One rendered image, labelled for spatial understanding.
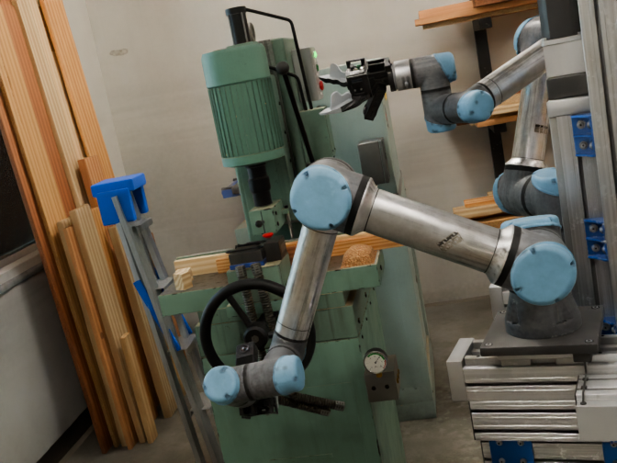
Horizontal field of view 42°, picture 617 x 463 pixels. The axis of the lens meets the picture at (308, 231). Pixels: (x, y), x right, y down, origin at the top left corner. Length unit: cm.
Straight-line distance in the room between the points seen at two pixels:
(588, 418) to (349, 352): 78
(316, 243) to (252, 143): 58
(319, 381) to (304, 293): 56
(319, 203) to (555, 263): 43
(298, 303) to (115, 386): 195
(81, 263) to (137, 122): 147
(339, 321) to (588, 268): 66
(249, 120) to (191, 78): 247
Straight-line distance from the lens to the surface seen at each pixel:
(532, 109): 224
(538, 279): 149
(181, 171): 467
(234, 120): 216
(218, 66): 216
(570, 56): 182
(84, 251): 344
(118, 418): 358
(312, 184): 146
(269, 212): 221
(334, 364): 218
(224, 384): 163
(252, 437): 231
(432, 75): 205
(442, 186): 449
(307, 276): 167
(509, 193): 222
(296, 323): 170
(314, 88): 247
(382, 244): 223
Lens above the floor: 141
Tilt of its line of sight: 11 degrees down
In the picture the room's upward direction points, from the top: 11 degrees counter-clockwise
